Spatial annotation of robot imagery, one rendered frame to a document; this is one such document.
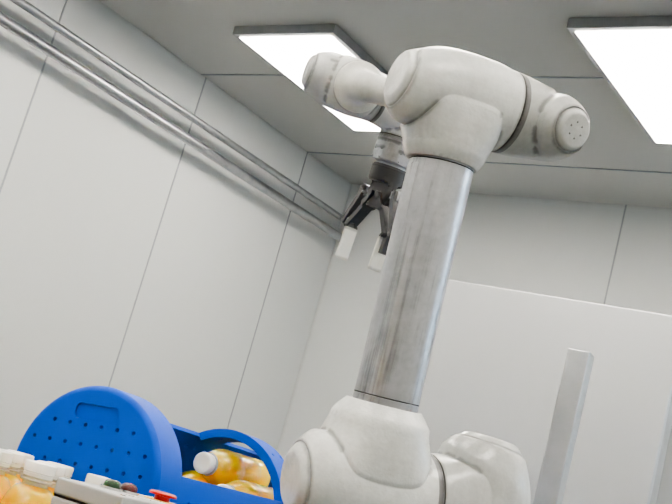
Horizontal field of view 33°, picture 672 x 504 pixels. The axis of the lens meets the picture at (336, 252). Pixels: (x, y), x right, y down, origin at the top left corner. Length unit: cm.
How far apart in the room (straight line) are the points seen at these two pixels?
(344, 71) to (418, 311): 69
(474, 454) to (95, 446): 58
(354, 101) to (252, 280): 529
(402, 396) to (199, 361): 552
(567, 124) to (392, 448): 55
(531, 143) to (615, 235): 547
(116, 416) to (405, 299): 49
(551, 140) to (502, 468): 50
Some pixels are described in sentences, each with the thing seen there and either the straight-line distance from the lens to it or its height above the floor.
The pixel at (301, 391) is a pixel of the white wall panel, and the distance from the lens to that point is 792.
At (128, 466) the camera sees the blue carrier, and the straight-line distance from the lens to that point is 176.
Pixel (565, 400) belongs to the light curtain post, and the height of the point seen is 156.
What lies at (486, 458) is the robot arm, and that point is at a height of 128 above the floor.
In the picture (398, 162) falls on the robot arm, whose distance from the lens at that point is 227.
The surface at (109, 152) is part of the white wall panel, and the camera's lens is 641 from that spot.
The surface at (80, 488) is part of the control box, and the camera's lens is 136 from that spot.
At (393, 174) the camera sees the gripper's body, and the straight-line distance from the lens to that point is 228.
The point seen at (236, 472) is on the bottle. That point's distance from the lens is 212.
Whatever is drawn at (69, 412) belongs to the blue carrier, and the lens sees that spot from 184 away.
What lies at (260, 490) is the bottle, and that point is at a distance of 212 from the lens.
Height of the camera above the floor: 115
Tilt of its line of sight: 12 degrees up
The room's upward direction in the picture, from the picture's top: 16 degrees clockwise
